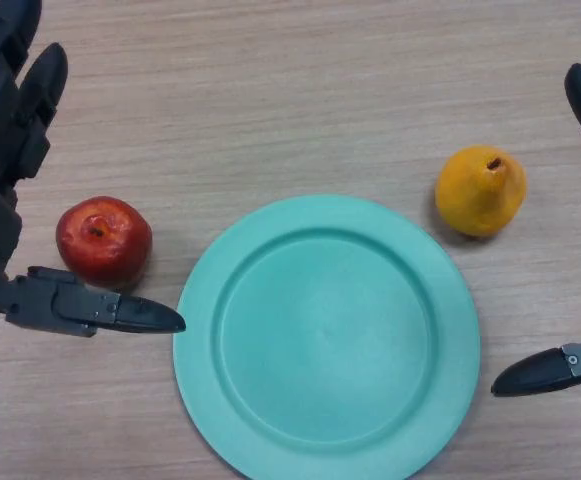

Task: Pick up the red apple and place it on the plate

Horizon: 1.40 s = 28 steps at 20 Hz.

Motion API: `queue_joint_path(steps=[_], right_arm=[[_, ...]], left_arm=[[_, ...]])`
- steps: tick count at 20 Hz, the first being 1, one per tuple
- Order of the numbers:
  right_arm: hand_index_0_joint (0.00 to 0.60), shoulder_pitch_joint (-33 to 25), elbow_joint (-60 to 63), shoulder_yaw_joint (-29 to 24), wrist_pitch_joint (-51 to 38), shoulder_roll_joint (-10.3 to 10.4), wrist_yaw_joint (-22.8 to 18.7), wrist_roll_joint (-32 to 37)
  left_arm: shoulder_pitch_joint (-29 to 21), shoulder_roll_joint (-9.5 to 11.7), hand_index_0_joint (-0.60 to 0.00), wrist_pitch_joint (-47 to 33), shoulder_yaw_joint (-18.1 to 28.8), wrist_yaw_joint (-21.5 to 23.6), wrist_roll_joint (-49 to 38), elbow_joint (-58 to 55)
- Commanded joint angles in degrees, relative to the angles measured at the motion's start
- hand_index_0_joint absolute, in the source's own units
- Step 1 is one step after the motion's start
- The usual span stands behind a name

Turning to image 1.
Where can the red apple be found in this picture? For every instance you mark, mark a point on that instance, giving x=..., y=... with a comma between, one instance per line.
x=105, y=240

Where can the green round plate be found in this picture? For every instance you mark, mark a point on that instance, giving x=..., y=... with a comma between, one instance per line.
x=325, y=340

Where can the yellow pear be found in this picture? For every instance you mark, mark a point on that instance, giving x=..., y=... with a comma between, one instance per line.
x=480, y=195

